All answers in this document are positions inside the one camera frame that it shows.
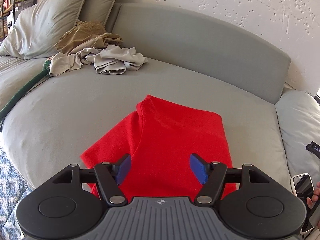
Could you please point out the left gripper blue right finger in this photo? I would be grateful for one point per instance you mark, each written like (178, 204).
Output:
(211, 176)

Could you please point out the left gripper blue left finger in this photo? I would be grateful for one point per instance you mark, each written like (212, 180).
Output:
(109, 178)

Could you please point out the red long-sleeve shirt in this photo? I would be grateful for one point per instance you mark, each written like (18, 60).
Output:
(160, 136)

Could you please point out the person's right hand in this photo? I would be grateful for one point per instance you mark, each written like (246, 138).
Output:
(311, 201)

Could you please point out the blue patterned rug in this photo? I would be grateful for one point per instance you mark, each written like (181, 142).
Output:
(13, 190)

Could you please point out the beige crumpled garment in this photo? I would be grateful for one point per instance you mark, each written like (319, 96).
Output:
(111, 60)

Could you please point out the grey-green sofa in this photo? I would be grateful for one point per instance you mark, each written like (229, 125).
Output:
(193, 60)

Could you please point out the brown crumpled garment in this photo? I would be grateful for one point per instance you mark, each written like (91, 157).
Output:
(86, 35)

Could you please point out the front sage throw pillow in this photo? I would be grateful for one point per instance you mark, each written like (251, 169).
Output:
(38, 28)

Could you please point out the sage throw pillow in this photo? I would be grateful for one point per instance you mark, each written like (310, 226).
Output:
(96, 10)
(38, 28)

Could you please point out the rear sage throw pillow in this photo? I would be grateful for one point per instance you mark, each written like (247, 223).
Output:
(96, 10)

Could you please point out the dark wooden bookshelf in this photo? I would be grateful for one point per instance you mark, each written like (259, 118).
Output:
(10, 9)

